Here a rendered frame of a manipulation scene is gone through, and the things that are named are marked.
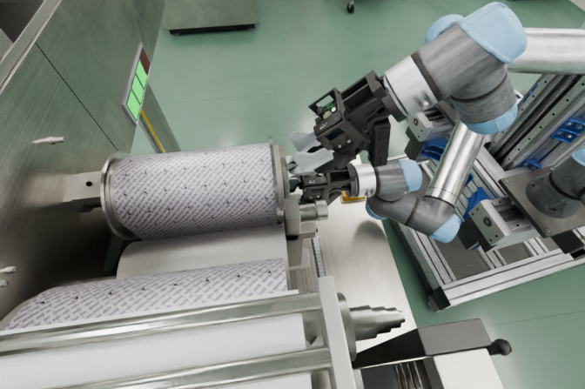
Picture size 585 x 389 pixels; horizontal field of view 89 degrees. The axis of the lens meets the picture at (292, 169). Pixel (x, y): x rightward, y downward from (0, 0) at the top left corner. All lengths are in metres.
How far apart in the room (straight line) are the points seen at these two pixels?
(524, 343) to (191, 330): 1.89
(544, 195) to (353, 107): 0.89
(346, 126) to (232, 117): 2.05
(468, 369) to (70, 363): 0.27
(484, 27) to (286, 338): 0.38
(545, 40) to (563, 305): 1.73
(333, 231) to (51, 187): 0.63
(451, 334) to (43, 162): 0.53
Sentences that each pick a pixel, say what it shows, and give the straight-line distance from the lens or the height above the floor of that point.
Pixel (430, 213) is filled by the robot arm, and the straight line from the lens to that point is 0.78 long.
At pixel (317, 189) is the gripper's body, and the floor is 1.14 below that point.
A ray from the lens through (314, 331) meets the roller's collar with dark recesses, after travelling 0.32.
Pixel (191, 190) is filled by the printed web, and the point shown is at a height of 1.30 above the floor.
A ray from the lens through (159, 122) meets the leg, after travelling 1.54.
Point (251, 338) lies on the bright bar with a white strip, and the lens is 0.25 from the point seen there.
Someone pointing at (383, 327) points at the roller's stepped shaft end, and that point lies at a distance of 0.35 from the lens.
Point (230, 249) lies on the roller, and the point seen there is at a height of 1.23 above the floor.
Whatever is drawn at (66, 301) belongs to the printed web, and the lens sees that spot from 0.36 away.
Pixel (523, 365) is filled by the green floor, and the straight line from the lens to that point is 2.01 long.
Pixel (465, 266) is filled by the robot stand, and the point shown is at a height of 0.21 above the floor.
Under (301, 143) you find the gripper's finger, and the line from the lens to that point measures 0.52.
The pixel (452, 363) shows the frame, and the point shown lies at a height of 1.44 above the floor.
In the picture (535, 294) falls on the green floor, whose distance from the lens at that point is 2.16.
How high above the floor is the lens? 1.68
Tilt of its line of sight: 55 degrees down
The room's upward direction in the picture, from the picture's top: straight up
